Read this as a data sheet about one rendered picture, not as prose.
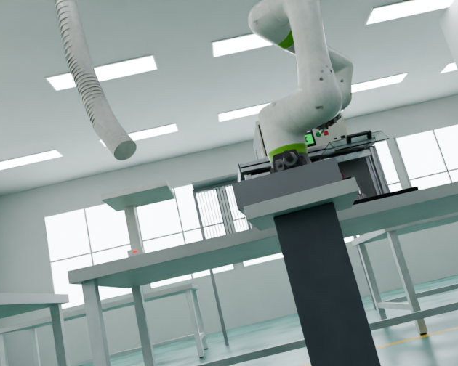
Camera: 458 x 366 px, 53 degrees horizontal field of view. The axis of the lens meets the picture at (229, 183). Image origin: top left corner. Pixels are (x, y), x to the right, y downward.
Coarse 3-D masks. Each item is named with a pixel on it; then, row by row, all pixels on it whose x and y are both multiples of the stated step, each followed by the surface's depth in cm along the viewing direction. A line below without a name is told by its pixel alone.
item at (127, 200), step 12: (108, 192) 251; (120, 192) 251; (132, 192) 251; (144, 192) 255; (156, 192) 261; (168, 192) 267; (108, 204) 262; (120, 204) 268; (132, 204) 275; (144, 204) 281; (132, 216) 275; (132, 228) 273; (132, 240) 272; (132, 252) 265; (144, 252) 269
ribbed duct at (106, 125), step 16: (64, 0) 334; (64, 16) 331; (80, 16) 341; (64, 32) 330; (80, 32) 330; (64, 48) 333; (80, 48) 324; (80, 64) 320; (80, 80) 317; (96, 80) 320; (80, 96) 318; (96, 96) 312; (96, 112) 307; (112, 112) 312; (96, 128) 306; (112, 128) 300; (112, 144) 294; (128, 144) 296
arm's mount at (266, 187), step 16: (336, 160) 131; (272, 176) 133; (288, 176) 132; (304, 176) 132; (320, 176) 131; (336, 176) 130; (240, 192) 134; (256, 192) 133; (272, 192) 132; (288, 192) 132; (240, 208) 133
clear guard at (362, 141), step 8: (376, 136) 201; (384, 136) 200; (328, 144) 206; (336, 144) 201; (344, 144) 200; (352, 144) 199; (360, 144) 197; (368, 144) 220; (328, 152) 219; (336, 152) 222; (344, 152) 226; (352, 152) 230
